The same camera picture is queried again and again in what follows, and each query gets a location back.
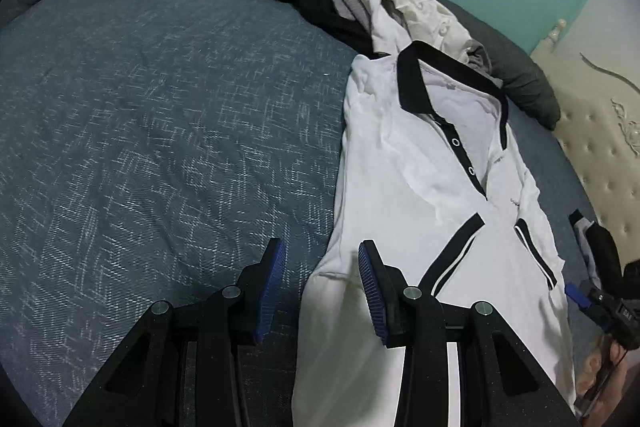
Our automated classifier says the white polo shirt black trim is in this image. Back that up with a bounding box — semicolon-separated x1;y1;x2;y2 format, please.
292;41;575;426

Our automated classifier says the cream tufted headboard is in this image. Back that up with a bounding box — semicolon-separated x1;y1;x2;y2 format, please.
530;0;639;265

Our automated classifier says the grey t-shirt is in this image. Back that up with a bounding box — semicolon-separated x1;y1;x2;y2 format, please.
332;0;358;22

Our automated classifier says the blue patterned bed cover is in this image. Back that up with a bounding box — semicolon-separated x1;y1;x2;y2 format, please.
0;0;601;427

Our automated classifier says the black and grey garment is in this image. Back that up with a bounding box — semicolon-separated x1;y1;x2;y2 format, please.
568;210;623;297

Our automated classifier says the person's right hand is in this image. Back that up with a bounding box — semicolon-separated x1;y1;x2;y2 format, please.
576;340;639;426

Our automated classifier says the cream crumpled shirt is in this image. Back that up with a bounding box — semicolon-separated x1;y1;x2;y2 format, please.
360;0;475;64

